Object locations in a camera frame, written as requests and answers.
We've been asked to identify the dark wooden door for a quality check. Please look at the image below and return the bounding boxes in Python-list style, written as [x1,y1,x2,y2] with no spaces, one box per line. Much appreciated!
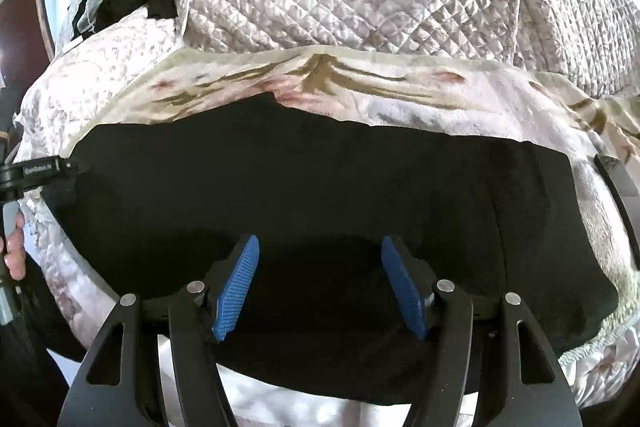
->
[1,0,54,94]

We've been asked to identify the black pants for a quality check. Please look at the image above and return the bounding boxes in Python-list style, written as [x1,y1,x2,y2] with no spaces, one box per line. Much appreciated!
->
[43,94,618,405]

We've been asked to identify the floral fleece blanket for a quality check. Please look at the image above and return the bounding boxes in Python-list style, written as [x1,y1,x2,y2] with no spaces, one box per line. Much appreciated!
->
[63,46,639,407]

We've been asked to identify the black smartphone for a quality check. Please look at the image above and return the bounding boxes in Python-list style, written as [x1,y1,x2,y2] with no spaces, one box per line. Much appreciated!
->
[593,154,640,268]

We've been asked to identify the grey left gripper handle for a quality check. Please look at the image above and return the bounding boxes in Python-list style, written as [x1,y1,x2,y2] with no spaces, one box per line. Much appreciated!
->
[0,190,24,327]

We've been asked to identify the person's left hand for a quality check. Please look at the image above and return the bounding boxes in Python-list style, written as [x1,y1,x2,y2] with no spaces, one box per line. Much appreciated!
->
[1,211,26,282]

